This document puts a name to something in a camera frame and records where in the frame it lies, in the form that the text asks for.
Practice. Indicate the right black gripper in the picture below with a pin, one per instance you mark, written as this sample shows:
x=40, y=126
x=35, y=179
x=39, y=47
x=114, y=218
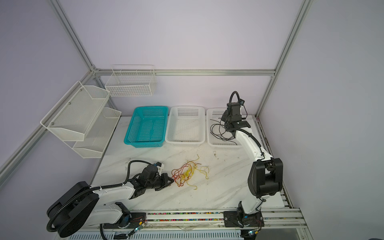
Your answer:
x=224, y=115

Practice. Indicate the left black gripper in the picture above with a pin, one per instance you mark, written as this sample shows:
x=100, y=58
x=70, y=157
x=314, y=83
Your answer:
x=165, y=183

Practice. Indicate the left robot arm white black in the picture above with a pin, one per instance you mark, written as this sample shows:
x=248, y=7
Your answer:
x=84, y=205

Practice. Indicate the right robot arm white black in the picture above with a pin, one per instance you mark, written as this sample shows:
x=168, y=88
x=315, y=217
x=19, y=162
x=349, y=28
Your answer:
x=266, y=174

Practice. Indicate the right white plastic basket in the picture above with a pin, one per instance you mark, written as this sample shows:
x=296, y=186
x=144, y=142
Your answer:
x=217, y=136

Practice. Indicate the white plastic basket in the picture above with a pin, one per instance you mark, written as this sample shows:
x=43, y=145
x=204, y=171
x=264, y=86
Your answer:
x=217, y=136
x=186, y=126

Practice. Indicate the middle white plastic basket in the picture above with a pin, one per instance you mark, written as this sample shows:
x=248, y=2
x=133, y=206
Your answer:
x=186, y=126

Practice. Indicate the teal plastic basket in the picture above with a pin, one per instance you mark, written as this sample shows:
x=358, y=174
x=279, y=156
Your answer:
x=147, y=128

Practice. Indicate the lower white mesh shelf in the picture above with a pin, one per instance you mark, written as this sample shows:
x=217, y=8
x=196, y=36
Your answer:
x=99, y=136

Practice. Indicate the white mesh shelf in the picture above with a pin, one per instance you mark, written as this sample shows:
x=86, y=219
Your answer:
x=72, y=118
x=99, y=136

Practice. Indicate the upper white mesh shelf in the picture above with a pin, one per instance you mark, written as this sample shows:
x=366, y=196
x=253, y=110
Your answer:
x=72, y=118

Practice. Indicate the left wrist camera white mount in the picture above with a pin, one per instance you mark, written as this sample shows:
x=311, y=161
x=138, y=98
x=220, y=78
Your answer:
x=160, y=167

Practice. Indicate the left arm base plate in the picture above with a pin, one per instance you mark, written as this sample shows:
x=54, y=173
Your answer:
x=127, y=222

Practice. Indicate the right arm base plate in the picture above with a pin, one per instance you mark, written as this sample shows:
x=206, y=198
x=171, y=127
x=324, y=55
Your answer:
x=234, y=219

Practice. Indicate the white wire wall basket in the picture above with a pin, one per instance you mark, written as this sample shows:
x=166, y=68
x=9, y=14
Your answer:
x=132, y=81

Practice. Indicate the aluminium frame back bar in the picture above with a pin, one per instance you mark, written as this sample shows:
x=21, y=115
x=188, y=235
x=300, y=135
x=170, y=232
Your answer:
x=192, y=72

